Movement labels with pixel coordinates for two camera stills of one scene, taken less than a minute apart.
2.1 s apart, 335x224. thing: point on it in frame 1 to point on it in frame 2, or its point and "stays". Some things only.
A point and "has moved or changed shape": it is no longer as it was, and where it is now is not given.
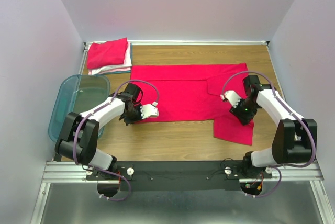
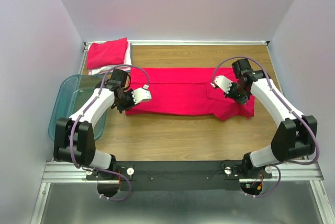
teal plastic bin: (77, 93) stays
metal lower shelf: (279, 202) stays
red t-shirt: (193, 92) has moved or changed shape
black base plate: (179, 176) stays
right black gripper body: (245, 110) to (241, 95)
